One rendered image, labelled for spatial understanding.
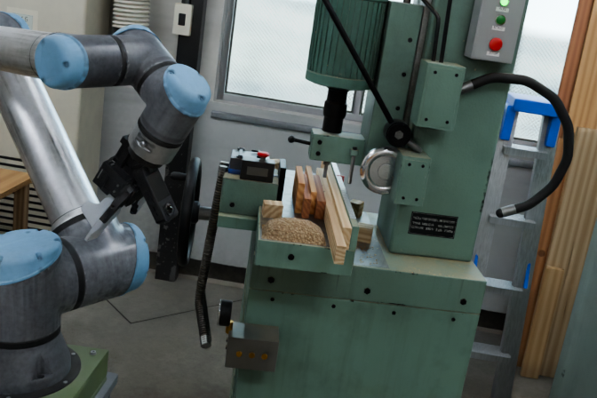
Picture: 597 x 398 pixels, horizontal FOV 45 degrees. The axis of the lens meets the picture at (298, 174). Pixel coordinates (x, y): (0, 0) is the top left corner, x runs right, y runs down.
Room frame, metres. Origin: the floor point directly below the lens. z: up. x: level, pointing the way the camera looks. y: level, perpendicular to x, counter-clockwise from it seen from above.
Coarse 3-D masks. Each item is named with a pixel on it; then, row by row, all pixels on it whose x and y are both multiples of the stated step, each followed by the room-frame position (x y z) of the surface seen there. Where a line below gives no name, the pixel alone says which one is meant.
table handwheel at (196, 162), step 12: (192, 168) 1.74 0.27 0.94; (192, 180) 1.71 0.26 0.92; (192, 192) 1.69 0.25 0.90; (180, 204) 1.78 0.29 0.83; (192, 204) 1.68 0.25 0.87; (180, 216) 1.66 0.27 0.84; (192, 216) 1.77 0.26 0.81; (204, 216) 1.78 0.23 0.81; (180, 228) 1.65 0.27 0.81; (192, 228) 1.88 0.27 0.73; (180, 240) 1.65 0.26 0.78; (192, 240) 1.86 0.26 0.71; (180, 252) 1.67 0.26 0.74; (180, 264) 1.71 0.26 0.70
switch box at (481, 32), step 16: (480, 0) 1.69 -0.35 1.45; (496, 0) 1.68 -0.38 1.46; (512, 0) 1.68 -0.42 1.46; (480, 16) 1.68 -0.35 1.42; (496, 16) 1.68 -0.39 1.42; (512, 16) 1.68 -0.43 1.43; (480, 32) 1.68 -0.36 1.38; (496, 32) 1.68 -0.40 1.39; (512, 32) 1.68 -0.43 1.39; (480, 48) 1.68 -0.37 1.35; (512, 48) 1.68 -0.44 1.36
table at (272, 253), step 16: (288, 176) 1.96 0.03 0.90; (288, 192) 1.80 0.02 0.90; (288, 208) 1.67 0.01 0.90; (224, 224) 1.63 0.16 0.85; (240, 224) 1.63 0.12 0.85; (256, 224) 1.64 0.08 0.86; (320, 224) 1.58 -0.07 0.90; (256, 240) 1.53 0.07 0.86; (272, 240) 1.44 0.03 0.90; (256, 256) 1.43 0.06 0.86; (272, 256) 1.43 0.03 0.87; (288, 256) 1.43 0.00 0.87; (304, 256) 1.44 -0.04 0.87; (320, 256) 1.44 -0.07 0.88; (352, 256) 1.44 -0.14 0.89; (320, 272) 1.44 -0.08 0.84; (336, 272) 1.44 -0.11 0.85
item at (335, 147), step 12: (312, 132) 1.81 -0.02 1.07; (324, 132) 1.81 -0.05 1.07; (312, 144) 1.79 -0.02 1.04; (324, 144) 1.79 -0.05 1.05; (336, 144) 1.79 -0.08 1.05; (348, 144) 1.79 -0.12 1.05; (360, 144) 1.79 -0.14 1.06; (312, 156) 1.79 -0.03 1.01; (324, 156) 1.79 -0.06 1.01; (336, 156) 1.79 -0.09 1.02; (348, 156) 1.79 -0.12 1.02; (360, 156) 1.80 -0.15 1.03
